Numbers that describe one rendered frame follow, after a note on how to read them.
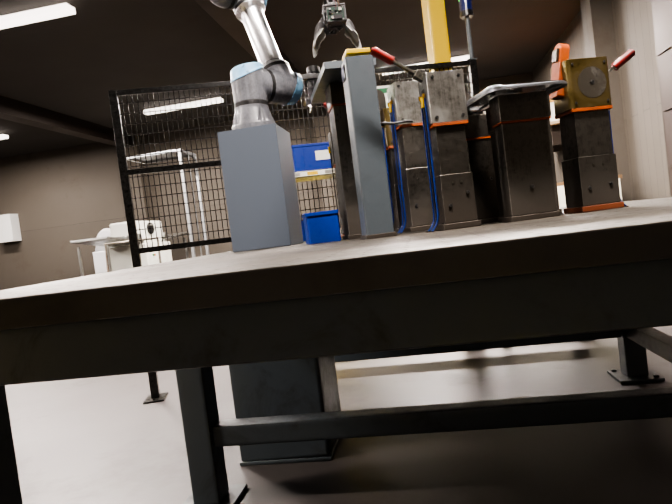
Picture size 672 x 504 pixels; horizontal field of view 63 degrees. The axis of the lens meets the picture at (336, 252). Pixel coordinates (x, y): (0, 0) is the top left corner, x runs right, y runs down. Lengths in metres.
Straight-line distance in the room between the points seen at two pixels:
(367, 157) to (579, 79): 0.53
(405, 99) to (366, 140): 0.25
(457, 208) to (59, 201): 10.70
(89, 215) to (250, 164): 9.58
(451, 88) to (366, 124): 0.21
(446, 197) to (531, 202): 0.19
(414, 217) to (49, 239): 10.61
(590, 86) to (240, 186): 1.06
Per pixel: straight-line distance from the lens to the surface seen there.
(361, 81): 1.38
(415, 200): 1.53
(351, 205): 1.58
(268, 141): 1.83
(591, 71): 1.49
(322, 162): 2.70
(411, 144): 1.55
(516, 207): 1.32
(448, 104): 1.32
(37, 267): 12.01
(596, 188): 1.45
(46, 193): 11.84
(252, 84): 1.94
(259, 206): 1.83
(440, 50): 3.21
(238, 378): 1.87
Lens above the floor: 0.73
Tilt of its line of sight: 2 degrees down
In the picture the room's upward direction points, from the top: 7 degrees counter-clockwise
